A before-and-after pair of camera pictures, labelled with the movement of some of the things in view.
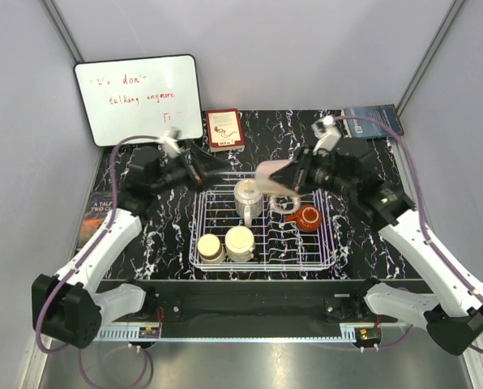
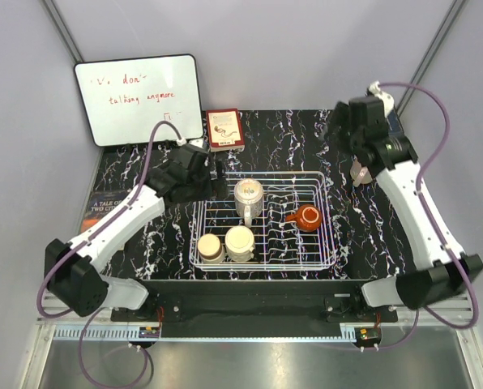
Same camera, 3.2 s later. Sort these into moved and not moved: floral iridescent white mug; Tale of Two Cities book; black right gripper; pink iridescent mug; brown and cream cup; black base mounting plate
Moved: pink iridescent mug; black right gripper
Not moved: floral iridescent white mug; black base mounting plate; Tale of Two Cities book; brown and cream cup
